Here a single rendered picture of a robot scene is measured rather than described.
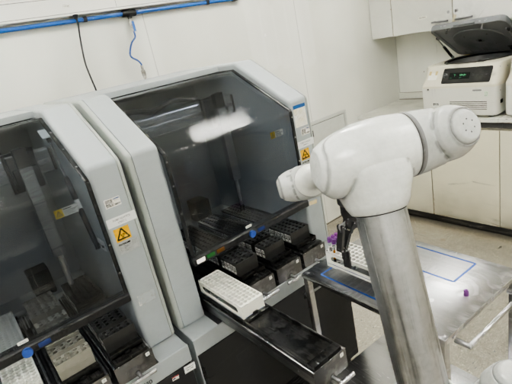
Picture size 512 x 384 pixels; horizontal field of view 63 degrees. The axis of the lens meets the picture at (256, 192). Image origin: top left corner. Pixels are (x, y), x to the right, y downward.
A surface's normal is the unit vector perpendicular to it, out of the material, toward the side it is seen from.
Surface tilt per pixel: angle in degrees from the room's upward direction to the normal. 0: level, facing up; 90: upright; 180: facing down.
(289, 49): 90
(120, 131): 29
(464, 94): 90
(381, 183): 79
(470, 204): 90
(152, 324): 90
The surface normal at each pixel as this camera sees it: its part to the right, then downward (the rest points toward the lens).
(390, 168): 0.18, 0.11
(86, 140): 0.13, -0.73
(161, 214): 0.61, 0.15
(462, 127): 0.32, -0.13
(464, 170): -0.76, 0.36
